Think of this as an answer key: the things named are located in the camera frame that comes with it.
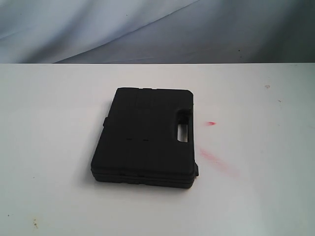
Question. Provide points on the grey backdrop cloth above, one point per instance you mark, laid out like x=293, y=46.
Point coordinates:
x=157, y=31

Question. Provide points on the black plastic tool case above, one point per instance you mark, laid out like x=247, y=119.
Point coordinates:
x=147, y=138

